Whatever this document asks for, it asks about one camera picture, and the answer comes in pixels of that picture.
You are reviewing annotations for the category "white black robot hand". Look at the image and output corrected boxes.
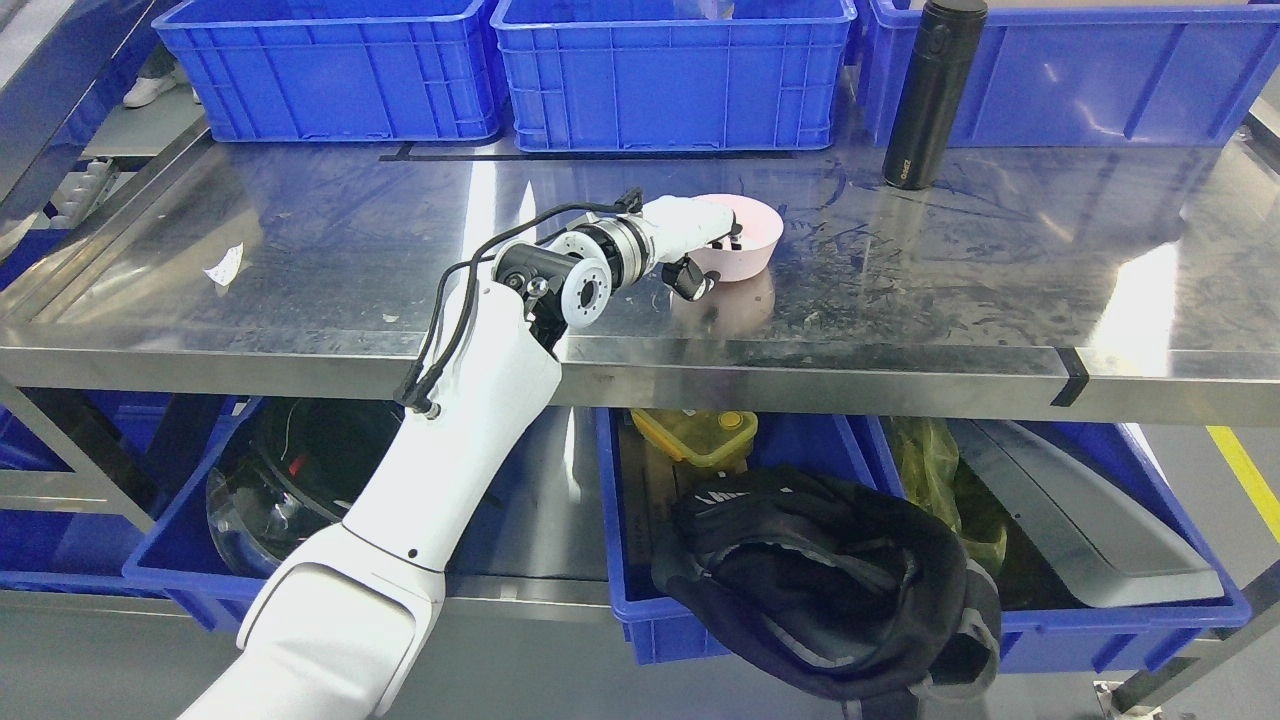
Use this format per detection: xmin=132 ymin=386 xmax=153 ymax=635
xmin=639 ymin=195 xmax=742 ymax=302

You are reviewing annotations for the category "pink ikea bowl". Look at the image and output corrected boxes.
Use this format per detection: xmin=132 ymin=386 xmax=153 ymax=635
xmin=689 ymin=193 xmax=785 ymax=283

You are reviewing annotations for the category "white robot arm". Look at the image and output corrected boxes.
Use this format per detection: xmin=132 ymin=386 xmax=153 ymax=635
xmin=184 ymin=275 xmax=562 ymax=719

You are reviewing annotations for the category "blue bin top middle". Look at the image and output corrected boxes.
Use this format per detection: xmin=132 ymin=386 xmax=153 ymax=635
xmin=492 ymin=1 xmax=858 ymax=154

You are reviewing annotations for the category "blue bin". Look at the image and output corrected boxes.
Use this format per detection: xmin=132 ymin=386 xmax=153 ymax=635
xmin=152 ymin=1 xmax=506 ymax=143
xmin=124 ymin=397 xmax=271 ymax=633
xmin=492 ymin=1 xmax=858 ymax=154
xmin=594 ymin=407 xmax=1252 ymax=674
xmin=855 ymin=1 xmax=1279 ymax=150

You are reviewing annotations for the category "yellow lidded container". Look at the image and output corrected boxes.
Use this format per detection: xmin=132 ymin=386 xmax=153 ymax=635
xmin=630 ymin=407 xmax=759 ymax=473

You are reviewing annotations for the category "black thermos bottle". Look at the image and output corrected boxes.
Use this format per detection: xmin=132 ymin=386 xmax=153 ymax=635
xmin=882 ymin=1 xmax=989 ymax=191

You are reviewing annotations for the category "blue bin lower right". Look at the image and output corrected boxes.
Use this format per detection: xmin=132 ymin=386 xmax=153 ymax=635
xmin=594 ymin=407 xmax=1252 ymax=674

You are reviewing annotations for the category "black cloth bag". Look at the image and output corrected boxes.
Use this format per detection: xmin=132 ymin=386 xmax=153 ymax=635
xmin=652 ymin=466 xmax=1002 ymax=719

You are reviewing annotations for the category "blue bin top right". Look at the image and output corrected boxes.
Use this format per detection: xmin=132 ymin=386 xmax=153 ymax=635
xmin=855 ymin=1 xmax=1279 ymax=150

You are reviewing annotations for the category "blue bin top left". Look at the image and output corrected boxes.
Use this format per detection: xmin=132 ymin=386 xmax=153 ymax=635
xmin=152 ymin=1 xmax=506 ymax=143

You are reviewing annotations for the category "black helmet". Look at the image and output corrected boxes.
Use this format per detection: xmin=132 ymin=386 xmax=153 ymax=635
xmin=206 ymin=397 xmax=404 ymax=578

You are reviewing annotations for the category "white paper scrap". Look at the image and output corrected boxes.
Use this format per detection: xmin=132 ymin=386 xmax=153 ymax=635
xmin=204 ymin=243 xmax=244 ymax=290

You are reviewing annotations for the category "grey plastic panel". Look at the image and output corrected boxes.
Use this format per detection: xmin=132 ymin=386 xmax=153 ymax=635
xmin=945 ymin=419 xmax=1224 ymax=609

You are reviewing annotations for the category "white sneaker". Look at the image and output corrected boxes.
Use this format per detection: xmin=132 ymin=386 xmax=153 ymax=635
xmin=122 ymin=70 xmax=178 ymax=109

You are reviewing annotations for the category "blue bin lower left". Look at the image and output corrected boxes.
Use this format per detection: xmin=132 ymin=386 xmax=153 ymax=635
xmin=124 ymin=397 xmax=271 ymax=633

